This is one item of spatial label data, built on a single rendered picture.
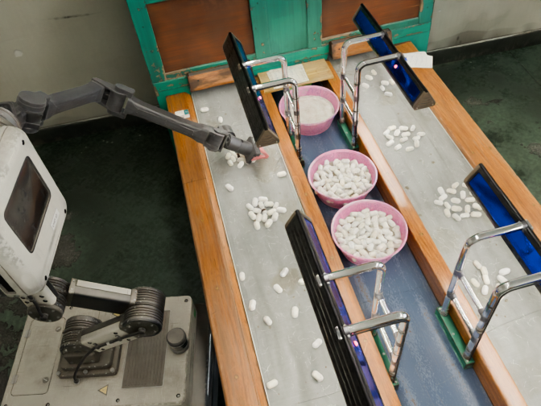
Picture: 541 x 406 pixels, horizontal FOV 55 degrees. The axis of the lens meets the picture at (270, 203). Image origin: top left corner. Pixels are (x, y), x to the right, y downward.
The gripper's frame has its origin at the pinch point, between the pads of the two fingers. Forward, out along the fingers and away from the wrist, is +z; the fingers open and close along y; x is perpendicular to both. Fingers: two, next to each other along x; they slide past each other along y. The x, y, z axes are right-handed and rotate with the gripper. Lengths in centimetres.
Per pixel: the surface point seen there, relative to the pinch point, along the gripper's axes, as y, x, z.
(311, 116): 19.5, -15.2, 20.4
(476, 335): -99, -33, 20
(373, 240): -52, -16, 20
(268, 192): -18.0, 4.0, -1.7
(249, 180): -9.4, 7.5, -5.8
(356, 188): -26.5, -17.7, 22.7
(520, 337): -98, -34, 42
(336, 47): 50, -38, 29
